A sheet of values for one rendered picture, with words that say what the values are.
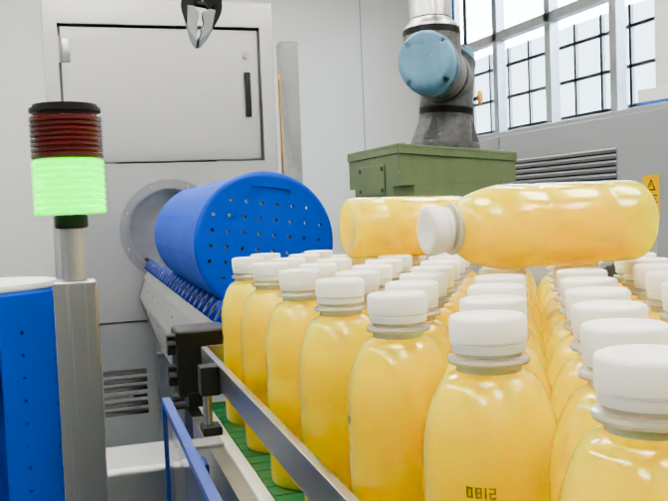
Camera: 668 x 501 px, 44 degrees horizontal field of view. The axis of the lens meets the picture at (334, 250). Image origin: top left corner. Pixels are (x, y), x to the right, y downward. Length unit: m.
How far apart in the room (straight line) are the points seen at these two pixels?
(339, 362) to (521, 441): 0.25
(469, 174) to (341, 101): 5.22
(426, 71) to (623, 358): 1.38
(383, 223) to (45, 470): 0.99
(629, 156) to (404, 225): 2.06
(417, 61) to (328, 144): 5.16
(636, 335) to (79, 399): 0.54
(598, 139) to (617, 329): 2.70
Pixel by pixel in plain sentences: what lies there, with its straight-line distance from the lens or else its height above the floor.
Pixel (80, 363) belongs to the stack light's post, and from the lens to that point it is 0.79.
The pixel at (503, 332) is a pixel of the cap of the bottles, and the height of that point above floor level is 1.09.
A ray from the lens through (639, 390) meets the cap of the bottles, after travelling 0.31.
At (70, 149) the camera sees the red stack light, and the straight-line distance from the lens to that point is 0.77.
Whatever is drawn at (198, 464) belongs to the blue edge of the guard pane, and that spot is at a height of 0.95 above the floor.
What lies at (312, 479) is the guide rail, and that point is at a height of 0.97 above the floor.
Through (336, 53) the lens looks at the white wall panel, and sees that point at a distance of 6.93.
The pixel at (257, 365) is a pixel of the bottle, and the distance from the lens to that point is 0.88.
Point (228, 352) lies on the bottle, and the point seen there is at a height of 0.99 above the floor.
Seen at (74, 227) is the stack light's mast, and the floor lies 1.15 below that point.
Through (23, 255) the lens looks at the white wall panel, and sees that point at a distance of 6.37.
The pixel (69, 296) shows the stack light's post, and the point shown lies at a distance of 0.78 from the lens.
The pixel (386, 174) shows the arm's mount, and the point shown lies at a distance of 1.68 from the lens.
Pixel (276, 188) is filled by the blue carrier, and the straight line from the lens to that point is 1.67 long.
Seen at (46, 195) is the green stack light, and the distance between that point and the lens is 0.77.
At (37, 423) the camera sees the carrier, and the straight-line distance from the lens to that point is 1.68.
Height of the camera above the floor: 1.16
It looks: 3 degrees down
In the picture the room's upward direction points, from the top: 2 degrees counter-clockwise
